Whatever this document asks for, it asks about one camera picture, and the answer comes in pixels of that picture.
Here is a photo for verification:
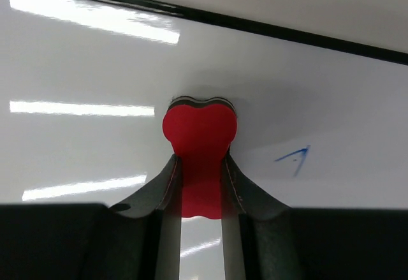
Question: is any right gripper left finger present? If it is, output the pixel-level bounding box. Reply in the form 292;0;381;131
1;156;182;279

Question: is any red whiteboard eraser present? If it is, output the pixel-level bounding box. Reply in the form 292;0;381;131
162;96;238;219

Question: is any white board with black frame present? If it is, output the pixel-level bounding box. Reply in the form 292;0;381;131
1;0;407;279

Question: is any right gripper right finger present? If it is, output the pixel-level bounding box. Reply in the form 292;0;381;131
220;156;407;279

